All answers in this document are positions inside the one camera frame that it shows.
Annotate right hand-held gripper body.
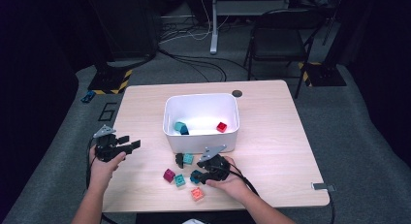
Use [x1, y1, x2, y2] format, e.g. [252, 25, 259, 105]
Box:
[196, 144, 232, 183]

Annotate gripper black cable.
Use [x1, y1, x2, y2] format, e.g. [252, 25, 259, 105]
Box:
[84, 136, 118, 224]
[226, 165, 336, 224]

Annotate person's left hand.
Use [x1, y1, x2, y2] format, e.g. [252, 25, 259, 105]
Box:
[89, 145, 127, 189]

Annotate grey metal table bracket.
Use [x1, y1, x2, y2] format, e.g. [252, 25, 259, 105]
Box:
[310, 182, 337, 192]

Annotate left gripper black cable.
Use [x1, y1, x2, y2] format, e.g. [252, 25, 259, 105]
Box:
[84, 136, 118, 224]

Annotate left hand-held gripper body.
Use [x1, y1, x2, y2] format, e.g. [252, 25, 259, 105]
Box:
[92, 124, 125, 163]

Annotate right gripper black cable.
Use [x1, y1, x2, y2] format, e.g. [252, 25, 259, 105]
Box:
[226, 165, 336, 224]

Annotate white plastic bin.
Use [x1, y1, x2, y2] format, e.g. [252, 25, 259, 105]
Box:
[162, 92, 240, 155]

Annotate white floor cables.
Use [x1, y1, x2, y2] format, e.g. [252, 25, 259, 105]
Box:
[159, 0, 234, 44]

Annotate black folding chair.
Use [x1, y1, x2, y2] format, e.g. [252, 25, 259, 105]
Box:
[243, 8, 328, 99]

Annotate orange toy block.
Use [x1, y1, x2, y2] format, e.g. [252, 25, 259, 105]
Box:
[190, 187, 206, 202]

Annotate magenta toy block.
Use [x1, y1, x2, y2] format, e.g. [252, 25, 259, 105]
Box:
[162, 168, 176, 183]

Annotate pale teal toy block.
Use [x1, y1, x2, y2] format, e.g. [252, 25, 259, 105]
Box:
[182, 152, 196, 166]

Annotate black yellow striped stand base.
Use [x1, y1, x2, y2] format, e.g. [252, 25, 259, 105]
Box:
[298, 61, 347, 87]
[87, 60, 134, 96]

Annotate small blue floor object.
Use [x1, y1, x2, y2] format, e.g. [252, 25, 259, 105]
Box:
[80, 90, 97, 104]

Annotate person's right hand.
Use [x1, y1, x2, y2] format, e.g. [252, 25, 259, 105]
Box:
[205, 155, 252, 203]

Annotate black floor cables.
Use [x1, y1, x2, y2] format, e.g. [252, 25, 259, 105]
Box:
[157, 48, 250, 83]

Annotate white desk frame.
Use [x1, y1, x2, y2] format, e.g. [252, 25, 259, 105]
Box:
[208, 0, 294, 55]

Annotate large dark panel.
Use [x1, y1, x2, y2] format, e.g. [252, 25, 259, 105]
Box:
[85, 0, 159, 67]

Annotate black toy block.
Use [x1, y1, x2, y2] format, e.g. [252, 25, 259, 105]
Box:
[174, 152, 185, 170]

